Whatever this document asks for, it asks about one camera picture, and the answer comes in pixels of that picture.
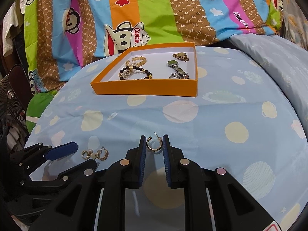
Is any white hanging clothing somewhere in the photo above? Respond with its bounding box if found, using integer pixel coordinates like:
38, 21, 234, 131
1, 1, 27, 57

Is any green pillow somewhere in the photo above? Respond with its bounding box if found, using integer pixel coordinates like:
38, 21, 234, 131
25, 92, 60, 135

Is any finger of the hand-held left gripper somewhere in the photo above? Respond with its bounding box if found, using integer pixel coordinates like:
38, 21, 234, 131
20, 159, 98, 191
10, 142, 79, 167

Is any gold wristwatch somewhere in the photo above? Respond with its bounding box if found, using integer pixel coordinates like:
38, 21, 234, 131
172, 52, 189, 62

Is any grey floral fabric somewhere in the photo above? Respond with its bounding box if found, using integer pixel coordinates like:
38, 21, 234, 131
280, 0, 308, 51

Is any pale blue quilt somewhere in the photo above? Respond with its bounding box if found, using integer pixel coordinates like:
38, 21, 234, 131
228, 34, 308, 135

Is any gold woven cuff bracelet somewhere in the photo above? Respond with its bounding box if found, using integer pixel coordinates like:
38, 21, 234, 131
131, 56, 147, 66

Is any pearl bead bracelet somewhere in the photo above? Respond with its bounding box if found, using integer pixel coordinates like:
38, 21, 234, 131
118, 69, 133, 79

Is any silver wristwatch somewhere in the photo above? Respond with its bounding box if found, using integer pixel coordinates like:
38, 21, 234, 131
167, 60, 190, 80

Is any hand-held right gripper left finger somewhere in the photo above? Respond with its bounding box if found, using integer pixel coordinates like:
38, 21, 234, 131
28, 135, 148, 231

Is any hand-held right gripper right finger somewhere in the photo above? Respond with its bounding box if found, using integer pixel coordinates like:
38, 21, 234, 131
162, 134, 284, 231

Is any striped monkey print blanket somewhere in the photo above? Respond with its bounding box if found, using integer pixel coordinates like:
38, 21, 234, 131
23, 0, 284, 94

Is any orange shallow cardboard box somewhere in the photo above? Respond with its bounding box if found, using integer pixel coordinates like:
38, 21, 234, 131
90, 42, 198, 98

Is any black bead bracelet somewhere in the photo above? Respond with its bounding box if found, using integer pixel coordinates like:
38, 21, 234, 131
120, 60, 153, 81

